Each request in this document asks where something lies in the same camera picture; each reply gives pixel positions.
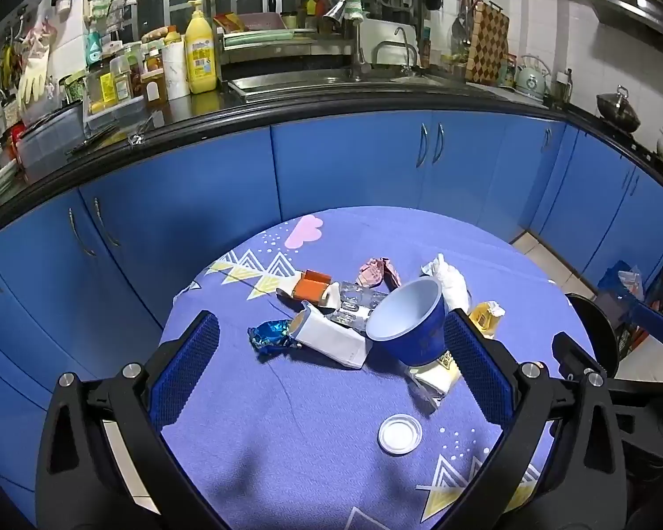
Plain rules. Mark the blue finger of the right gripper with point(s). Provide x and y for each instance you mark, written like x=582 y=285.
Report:
x=575 y=363
x=642 y=316

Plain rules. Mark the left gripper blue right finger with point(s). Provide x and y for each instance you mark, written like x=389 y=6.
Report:
x=496 y=408

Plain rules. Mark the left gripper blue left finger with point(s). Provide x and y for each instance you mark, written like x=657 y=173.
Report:
x=176 y=367

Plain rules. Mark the yellow snack wrapper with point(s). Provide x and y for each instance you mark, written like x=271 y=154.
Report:
x=434 y=380

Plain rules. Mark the clear plastic lid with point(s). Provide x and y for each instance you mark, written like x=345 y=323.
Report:
x=399 y=434

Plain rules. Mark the blue foil snack wrapper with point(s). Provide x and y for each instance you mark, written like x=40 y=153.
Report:
x=272 y=337

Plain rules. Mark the pink wrapper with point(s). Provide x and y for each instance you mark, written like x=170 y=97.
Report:
x=376 y=271

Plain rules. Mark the white milk carton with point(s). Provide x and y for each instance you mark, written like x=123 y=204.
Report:
x=343 y=345

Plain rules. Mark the orange white small carton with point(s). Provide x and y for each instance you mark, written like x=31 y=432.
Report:
x=312 y=287

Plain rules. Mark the black round trash bin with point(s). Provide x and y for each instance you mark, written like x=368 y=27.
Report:
x=600 y=333

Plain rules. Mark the blue kitchen cabinets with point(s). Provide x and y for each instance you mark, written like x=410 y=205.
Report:
x=88 y=277

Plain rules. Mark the grey bin with blue bag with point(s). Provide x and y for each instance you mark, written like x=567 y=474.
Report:
x=620 y=284

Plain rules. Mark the black wok with lid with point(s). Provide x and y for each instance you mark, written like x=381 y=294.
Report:
x=615 y=108

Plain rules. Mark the mint green kettle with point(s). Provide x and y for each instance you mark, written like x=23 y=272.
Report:
x=532 y=77

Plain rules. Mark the chrome sink faucet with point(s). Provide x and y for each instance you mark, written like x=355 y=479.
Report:
x=399 y=51

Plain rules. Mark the checkered wooden cutting board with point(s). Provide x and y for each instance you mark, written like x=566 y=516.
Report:
x=489 y=43

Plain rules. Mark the white paper towel roll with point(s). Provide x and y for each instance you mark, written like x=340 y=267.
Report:
x=175 y=69

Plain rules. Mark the yellow rubber glove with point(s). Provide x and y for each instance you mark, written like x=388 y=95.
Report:
x=34 y=75

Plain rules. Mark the yellow detergent bottle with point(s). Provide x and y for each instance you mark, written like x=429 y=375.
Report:
x=199 y=52

